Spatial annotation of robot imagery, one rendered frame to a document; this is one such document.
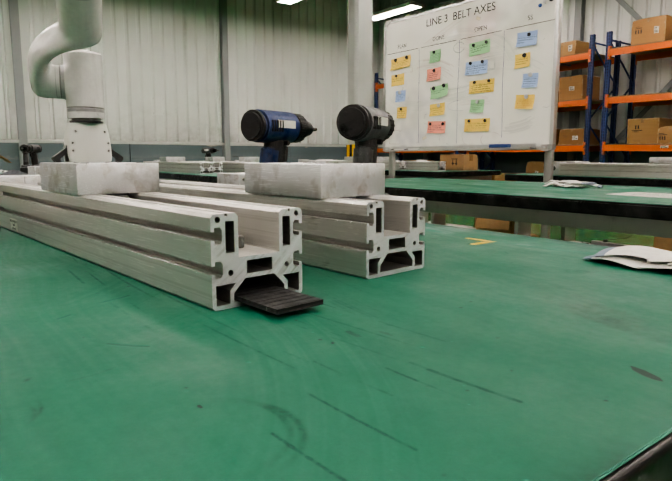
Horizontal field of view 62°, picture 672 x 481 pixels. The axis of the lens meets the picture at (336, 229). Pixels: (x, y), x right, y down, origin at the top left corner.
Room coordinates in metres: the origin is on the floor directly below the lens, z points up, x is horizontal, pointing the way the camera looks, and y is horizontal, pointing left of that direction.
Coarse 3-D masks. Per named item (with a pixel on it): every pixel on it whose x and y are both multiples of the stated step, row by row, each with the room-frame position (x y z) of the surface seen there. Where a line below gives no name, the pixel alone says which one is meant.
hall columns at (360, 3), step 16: (352, 0) 9.37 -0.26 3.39; (368, 0) 9.23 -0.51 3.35; (352, 16) 9.37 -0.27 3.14; (368, 16) 9.23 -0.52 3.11; (352, 32) 9.37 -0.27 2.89; (368, 32) 9.23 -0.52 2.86; (352, 48) 9.37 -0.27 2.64; (368, 48) 9.24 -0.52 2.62; (352, 64) 9.37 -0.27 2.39; (368, 64) 9.24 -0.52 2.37; (352, 80) 9.38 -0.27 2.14; (368, 80) 9.24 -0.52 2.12; (352, 96) 9.38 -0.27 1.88; (368, 96) 9.24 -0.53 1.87; (352, 144) 9.20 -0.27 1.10
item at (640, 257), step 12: (600, 252) 0.71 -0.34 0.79; (612, 252) 0.69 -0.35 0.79; (624, 252) 0.68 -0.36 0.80; (636, 252) 0.68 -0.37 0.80; (648, 252) 0.68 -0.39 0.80; (660, 252) 0.69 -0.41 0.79; (624, 264) 0.66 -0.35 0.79; (636, 264) 0.66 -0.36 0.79; (648, 264) 0.65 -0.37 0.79; (660, 264) 0.64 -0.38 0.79
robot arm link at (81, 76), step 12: (72, 60) 1.33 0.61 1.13; (84, 60) 1.33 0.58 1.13; (96, 60) 1.35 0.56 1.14; (60, 72) 1.32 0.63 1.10; (72, 72) 1.33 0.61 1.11; (84, 72) 1.33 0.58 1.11; (96, 72) 1.35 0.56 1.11; (60, 84) 1.32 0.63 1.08; (72, 84) 1.32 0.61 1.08; (84, 84) 1.33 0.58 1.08; (96, 84) 1.35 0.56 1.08; (72, 96) 1.33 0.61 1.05; (84, 96) 1.33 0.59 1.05; (96, 96) 1.35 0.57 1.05
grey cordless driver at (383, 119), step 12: (348, 108) 0.92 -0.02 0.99; (360, 108) 0.92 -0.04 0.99; (372, 108) 0.96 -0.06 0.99; (336, 120) 0.94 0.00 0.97; (348, 120) 0.92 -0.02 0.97; (360, 120) 0.91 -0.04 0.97; (372, 120) 0.92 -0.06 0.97; (384, 120) 0.98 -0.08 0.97; (348, 132) 0.92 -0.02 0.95; (360, 132) 0.91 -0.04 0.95; (372, 132) 0.94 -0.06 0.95; (384, 132) 0.99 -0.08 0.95; (360, 144) 0.96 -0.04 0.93; (372, 144) 0.96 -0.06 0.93; (360, 156) 0.95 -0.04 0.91; (372, 156) 0.96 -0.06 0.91
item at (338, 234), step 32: (160, 192) 0.97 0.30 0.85; (192, 192) 0.89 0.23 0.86; (224, 192) 0.82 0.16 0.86; (320, 224) 0.66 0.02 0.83; (352, 224) 0.62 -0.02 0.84; (384, 224) 0.68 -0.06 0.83; (416, 224) 0.66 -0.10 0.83; (320, 256) 0.66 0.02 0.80; (352, 256) 0.62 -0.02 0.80; (384, 256) 0.62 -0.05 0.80; (416, 256) 0.67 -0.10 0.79
